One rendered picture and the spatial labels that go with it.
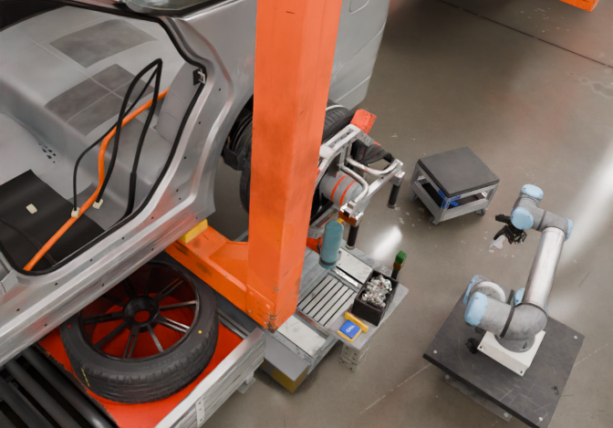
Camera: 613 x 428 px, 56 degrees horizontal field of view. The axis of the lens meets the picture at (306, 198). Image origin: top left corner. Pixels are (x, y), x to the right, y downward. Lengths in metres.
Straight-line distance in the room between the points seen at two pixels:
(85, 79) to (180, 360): 1.38
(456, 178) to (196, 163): 1.82
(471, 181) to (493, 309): 1.63
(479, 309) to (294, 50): 1.12
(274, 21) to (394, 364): 2.06
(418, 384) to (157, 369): 1.33
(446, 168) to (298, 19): 2.35
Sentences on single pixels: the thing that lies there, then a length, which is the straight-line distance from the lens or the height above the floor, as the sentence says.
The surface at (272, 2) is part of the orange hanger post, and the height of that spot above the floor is 1.97.
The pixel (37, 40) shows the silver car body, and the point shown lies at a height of 1.04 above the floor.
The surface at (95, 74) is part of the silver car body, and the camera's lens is 2.95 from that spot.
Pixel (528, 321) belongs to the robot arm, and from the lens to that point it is 2.14.
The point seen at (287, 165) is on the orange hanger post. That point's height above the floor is 1.48.
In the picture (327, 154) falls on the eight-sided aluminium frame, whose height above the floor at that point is 1.11.
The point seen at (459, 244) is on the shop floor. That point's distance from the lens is 3.72.
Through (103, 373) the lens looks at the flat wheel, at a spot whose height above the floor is 0.50.
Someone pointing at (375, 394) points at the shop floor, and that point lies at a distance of 3.01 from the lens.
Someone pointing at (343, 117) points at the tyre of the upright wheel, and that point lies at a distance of 2.50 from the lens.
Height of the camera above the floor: 2.65
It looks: 45 degrees down
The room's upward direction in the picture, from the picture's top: 8 degrees clockwise
